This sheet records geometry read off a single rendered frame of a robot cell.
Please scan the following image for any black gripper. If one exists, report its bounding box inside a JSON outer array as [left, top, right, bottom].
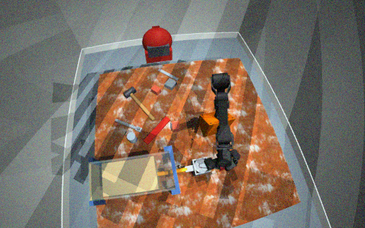
[[204, 149, 240, 171]]

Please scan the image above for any grey metal rod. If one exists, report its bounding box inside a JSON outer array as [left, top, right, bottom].
[[115, 119, 142, 132]]

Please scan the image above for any red flat bar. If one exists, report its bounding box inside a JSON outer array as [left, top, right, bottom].
[[143, 117, 170, 144]]

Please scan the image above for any grey cylinder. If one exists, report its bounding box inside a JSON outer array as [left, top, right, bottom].
[[127, 132, 138, 144]]

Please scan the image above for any clear-panelled guard cubby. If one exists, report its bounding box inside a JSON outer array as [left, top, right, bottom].
[[88, 146, 177, 206]]

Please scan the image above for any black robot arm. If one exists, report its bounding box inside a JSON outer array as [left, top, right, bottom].
[[210, 73, 238, 171]]

